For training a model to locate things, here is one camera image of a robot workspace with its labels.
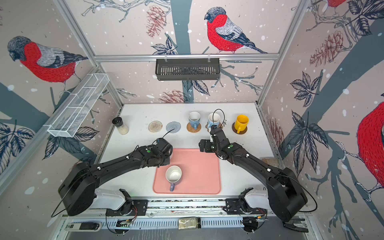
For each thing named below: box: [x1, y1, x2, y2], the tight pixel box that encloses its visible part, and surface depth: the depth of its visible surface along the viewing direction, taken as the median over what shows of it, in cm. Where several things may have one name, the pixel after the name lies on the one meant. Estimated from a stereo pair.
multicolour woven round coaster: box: [147, 120, 163, 133], surface depth 109 cm
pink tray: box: [153, 148, 220, 194], surface depth 83 cm
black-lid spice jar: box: [112, 116, 129, 135], surface depth 98 cm
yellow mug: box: [235, 114, 250, 134], surface depth 100 cm
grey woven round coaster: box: [166, 121, 182, 134], surface depth 109 cm
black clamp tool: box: [282, 218, 309, 233], surface depth 69 cm
